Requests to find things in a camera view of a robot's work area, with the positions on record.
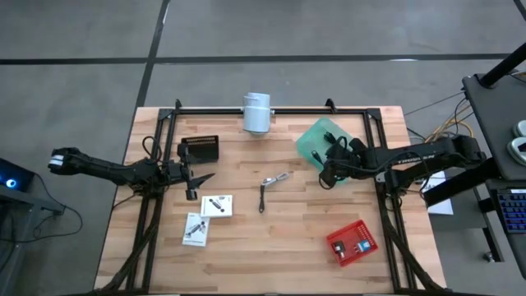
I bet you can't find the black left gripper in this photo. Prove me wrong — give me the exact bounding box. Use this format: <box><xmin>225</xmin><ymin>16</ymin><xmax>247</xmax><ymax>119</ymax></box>
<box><xmin>167</xmin><ymin>143</ymin><xmax>216</xmax><ymax>202</ymax></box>

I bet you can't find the white printed product box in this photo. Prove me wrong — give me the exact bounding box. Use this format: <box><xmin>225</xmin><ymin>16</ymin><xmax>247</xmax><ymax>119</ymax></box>
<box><xmin>199</xmin><ymin>194</ymin><xmax>234</xmax><ymax>219</ymax></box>
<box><xmin>182</xmin><ymin>211</ymin><xmax>211</xmax><ymax>248</ymax></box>

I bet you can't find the black power cable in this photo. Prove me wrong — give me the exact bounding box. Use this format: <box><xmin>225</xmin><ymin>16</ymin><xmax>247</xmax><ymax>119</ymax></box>
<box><xmin>323</xmin><ymin>131</ymin><xmax>348</xmax><ymax>150</ymax></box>

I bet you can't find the small black and silver tool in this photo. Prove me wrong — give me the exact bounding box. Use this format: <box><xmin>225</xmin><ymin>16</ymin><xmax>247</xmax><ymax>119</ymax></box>
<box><xmin>258</xmin><ymin>171</ymin><xmax>290</xmax><ymax>215</ymax></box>

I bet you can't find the teal translucent plastic bin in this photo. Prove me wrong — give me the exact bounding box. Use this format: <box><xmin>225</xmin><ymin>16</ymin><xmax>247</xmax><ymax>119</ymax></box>
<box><xmin>295</xmin><ymin>116</ymin><xmax>356</xmax><ymax>185</ymax></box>

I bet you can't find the black slotted plastic basket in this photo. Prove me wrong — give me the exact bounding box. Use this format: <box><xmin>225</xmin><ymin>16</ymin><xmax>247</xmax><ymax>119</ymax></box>
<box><xmin>179</xmin><ymin>135</ymin><xmax>220</xmax><ymax>164</ymax></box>

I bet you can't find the red plastic mesh basket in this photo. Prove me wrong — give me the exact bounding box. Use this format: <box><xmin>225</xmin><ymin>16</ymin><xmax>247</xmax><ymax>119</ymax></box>
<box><xmin>325</xmin><ymin>219</ymin><xmax>380</xmax><ymax>269</ymax></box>

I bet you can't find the white cylindrical spotlight lamp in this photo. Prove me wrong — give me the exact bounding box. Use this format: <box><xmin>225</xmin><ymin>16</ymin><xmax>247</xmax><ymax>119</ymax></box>
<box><xmin>242</xmin><ymin>91</ymin><xmax>276</xmax><ymax>136</ymax></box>

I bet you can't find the white paper sheet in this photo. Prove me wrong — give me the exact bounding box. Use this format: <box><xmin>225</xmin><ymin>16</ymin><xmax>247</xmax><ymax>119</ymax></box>
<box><xmin>422</xmin><ymin>169</ymin><xmax>455</xmax><ymax>216</ymax></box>

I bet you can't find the dark grey side desk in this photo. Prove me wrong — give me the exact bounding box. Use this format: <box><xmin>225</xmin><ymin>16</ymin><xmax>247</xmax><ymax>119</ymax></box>
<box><xmin>461</xmin><ymin>71</ymin><xmax>526</xmax><ymax>183</ymax></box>

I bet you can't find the black keyboard with blue keys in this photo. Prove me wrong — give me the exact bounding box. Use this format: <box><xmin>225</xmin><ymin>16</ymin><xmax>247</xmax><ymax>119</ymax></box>
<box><xmin>496</xmin><ymin>188</ymin><xmax>526</xmax><ymax>236</ymax></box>

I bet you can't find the black computer with blue light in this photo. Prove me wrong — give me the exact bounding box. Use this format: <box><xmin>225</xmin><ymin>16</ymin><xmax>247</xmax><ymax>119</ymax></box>
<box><xmin>0</xmin><ymin>157</ymin><xmax>36</xmax><ymax>195</ymax></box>

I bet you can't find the grey equipment cart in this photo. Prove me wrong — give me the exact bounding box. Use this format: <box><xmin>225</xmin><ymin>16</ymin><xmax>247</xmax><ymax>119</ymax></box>
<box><xmin>0</xmin><ymin>157</ymin><xmax>67</xmax><ymax>296</ymax></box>

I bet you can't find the black aluminium table frame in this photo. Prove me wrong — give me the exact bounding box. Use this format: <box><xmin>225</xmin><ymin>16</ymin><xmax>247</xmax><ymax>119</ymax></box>
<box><xmin>95</xmin><ymin>98</ymin><xmax>447</xmax><ymax>296</ymax></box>

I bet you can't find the yellow cable bundle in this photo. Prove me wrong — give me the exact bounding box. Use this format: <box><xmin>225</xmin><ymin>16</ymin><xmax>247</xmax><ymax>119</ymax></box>
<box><xmin>424</xmin><ymin>104</ymin><xmax>474</xmax><ymax>143</ymax></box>

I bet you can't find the black slanted post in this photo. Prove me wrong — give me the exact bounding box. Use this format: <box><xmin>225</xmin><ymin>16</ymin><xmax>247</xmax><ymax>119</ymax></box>
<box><xmin>479</xmin><ymin>42</ymin><xmax>526</xmax><ymax>89</ymax></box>

